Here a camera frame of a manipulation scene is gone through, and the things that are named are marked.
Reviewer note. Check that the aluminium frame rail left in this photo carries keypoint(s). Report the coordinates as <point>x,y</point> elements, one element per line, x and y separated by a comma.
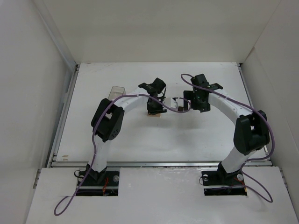
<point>61,115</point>

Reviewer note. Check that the aluminium frame rail front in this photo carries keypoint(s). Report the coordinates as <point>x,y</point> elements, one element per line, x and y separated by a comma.
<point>59,164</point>

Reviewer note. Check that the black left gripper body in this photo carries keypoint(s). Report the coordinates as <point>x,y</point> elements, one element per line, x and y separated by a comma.
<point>154,109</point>

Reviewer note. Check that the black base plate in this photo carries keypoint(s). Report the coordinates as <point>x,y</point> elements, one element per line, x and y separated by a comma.
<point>217,184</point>
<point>107,186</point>

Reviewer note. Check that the aluminium frame rail right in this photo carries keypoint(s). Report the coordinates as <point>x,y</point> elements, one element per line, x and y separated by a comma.
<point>268,152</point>

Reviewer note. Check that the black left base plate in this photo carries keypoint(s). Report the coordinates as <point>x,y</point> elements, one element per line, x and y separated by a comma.
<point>107,186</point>

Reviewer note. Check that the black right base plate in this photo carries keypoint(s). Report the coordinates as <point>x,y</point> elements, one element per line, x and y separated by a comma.
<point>217,184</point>

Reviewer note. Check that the clear plastic box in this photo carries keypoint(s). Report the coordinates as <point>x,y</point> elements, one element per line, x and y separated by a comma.
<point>116,91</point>

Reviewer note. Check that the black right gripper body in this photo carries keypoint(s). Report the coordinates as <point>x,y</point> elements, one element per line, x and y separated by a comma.
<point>189,100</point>

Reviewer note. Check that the long light wood block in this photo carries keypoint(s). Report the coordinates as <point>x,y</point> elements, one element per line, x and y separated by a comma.
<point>154,115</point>

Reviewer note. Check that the aluminium frame rail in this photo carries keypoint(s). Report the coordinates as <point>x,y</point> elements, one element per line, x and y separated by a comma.
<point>61,115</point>
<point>268,152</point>
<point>59,164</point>

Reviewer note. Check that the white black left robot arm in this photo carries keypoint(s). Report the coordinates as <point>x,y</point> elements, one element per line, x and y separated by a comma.
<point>108,119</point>

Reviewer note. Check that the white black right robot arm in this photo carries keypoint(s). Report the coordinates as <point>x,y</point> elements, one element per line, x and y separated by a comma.
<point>251,132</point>

